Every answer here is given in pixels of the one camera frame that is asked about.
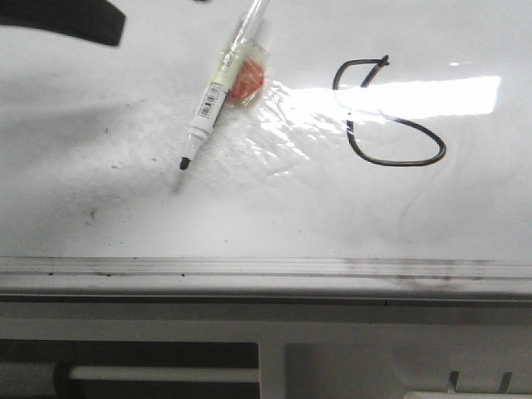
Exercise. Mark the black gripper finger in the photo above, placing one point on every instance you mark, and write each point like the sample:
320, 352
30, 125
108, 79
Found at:
96, 21

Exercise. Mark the white marker with red tag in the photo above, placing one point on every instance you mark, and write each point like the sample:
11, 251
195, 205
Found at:
222, 80

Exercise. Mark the white horizontal bar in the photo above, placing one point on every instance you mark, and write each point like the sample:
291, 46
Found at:
164, 374

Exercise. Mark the white whiteboard with frame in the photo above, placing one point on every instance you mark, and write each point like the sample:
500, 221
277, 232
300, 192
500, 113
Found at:
388, 155

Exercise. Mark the white support frame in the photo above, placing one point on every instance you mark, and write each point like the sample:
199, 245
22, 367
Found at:
376, 350

